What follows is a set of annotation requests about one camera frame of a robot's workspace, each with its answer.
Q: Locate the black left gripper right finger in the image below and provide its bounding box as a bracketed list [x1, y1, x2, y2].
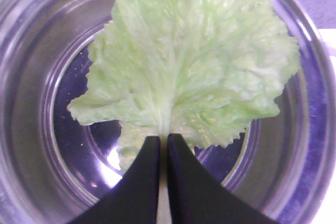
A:
[167, 134, 276, 224]

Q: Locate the pale green electric cooking pot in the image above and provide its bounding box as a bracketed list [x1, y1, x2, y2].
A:
[1, 0, 335, 223]

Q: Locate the cream bear serving tray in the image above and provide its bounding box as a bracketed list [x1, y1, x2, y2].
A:
[318, 28, 336, 57]

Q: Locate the green lettuce leaf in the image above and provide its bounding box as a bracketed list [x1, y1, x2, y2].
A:
[68, 0, 299, 170]

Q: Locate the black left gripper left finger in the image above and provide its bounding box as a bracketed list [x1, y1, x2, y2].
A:
[70, 136, 161, 224]

